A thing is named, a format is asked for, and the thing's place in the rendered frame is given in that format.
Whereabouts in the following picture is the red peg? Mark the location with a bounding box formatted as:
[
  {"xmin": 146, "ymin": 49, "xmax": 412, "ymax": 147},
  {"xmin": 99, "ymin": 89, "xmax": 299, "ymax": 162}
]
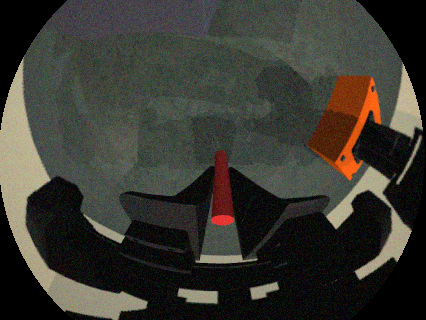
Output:
[{"xmin": 212, "ymin": 151, "xmax": 234, "ymax": 225}]

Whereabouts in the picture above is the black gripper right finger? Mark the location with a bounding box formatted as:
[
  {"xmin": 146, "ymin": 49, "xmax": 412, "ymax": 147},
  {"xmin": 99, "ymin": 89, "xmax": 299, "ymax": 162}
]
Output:
[{"xmin": 229, "ymin": 167, "xmax": 330, "ymax": 260}]

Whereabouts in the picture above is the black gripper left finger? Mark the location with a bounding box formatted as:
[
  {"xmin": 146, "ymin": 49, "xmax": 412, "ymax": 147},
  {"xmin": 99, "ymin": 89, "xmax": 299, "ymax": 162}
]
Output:
[{"xmin": 120, "ymin": 167, "xmax": 214, "ymax": 261}]

